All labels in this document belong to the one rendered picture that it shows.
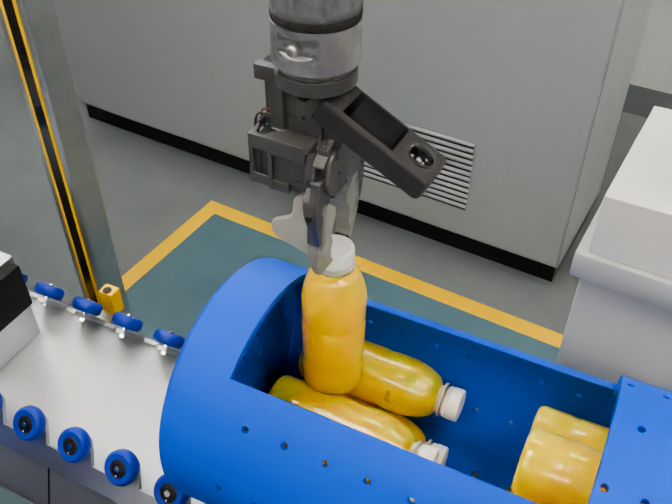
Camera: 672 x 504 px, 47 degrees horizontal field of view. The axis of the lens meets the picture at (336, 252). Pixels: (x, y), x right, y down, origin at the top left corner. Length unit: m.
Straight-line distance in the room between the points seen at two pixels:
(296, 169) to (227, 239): 2.12
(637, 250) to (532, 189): 1.49
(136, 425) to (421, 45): 1.61
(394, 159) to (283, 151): 0.10
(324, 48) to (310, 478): 0.38
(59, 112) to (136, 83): 1.90
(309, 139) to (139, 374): 0.58
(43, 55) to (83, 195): 0.27
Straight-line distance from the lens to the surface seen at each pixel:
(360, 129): 0.64
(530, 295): 2.64
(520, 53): 2.28
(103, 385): 1.15
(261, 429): 0.75
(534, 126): 2.36
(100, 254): 1.53
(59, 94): 1.35
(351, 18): 0.62
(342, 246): 0.76
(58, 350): 1.22
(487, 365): 0.92
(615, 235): 0.99
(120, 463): 1.01
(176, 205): 3.00
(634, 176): 1.02
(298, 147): 0.67
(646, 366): 1.12
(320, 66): 0.62
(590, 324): 1.10
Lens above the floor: 1.78
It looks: 41 degrees down
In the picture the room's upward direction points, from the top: straight up
